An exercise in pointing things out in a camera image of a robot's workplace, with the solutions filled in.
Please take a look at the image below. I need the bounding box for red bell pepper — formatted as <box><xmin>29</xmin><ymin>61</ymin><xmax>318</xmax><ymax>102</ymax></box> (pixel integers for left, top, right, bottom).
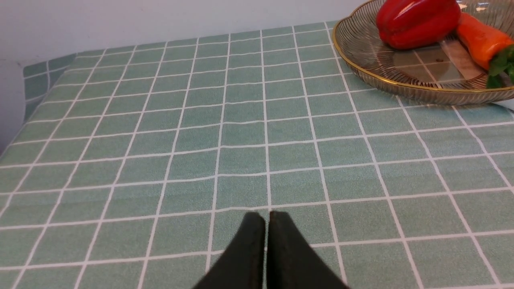
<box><xmin>375</xmin><ymin>0</ymin><xmax>461</xmax><ymax>51</ymax></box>

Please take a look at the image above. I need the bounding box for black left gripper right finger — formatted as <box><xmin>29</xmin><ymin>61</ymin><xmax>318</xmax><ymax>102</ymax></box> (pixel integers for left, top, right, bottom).
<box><xmin>267</xmin><ymin>211</ymin><xmax>349</xmax><ymax>289</ymax></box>

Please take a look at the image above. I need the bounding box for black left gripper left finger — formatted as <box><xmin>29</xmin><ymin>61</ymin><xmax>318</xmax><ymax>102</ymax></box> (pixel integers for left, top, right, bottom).
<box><xmin>194</xmin><ymin>212</ymin><xmax>266</xmax><ymax>289</ymax></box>

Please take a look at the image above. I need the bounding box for green checkered tablecloth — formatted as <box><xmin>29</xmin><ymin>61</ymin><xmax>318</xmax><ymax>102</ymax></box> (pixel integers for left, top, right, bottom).
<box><xmin>1</xmin><ymin>22</ymin><xmax>513</xmax><ymax>289</ymax></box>

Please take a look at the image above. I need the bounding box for white cloth tote bag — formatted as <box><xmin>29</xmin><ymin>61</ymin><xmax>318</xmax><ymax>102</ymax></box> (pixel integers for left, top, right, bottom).
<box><xmin>493</xmin><ymin>99</ymin><xmax>514</xmax><ymax>111</ymax></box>

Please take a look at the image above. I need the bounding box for orange carrot with leaves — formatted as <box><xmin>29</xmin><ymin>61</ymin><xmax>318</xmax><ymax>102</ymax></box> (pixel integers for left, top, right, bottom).
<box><xmin>456</xmin><ymin>12</ymin><xmax>514</xmax><ymax>89</ymax></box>

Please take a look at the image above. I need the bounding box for gold-rimmed glass plate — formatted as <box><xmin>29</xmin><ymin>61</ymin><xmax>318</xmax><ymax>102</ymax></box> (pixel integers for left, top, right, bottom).
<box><xmin>332</xmin><ymin>0</ymin><xmax>513</xmax><ymax>106</ymax></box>

